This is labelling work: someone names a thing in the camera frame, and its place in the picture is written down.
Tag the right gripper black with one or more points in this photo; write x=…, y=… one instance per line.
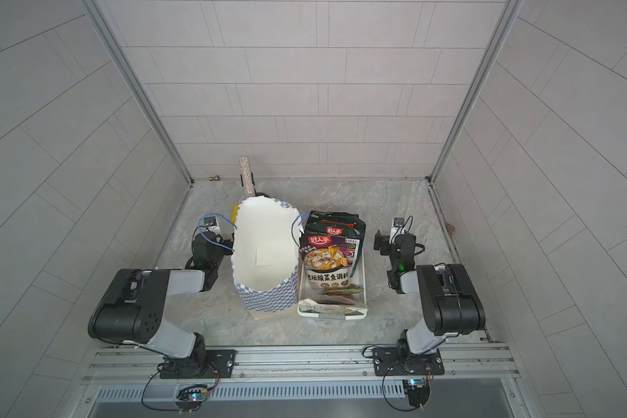
x=383, y=244

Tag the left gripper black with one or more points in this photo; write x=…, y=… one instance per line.
x=226, y=248

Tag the blue checkered paper bag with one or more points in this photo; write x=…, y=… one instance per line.
x=265, y=257

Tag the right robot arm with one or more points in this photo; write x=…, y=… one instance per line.
x=450, y=307

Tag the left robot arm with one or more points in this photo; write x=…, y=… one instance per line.
x=131, y=312

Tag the white perforated plastic basket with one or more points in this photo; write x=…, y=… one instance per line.
x=307, y=308

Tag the right controller board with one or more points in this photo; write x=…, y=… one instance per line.
x=417, y=393

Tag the controller board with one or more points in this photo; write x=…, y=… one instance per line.
x=190, y=398
x=417, y=393

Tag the left controller board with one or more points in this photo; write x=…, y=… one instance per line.
x=190, y=398

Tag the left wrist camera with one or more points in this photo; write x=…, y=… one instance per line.
x=210, y=224

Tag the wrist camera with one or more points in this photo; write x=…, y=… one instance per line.
x=210, y=224
x=397, y=228

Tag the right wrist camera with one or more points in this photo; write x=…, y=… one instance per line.
x=397, y=228

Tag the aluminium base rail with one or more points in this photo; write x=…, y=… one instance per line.
x=355, y=363

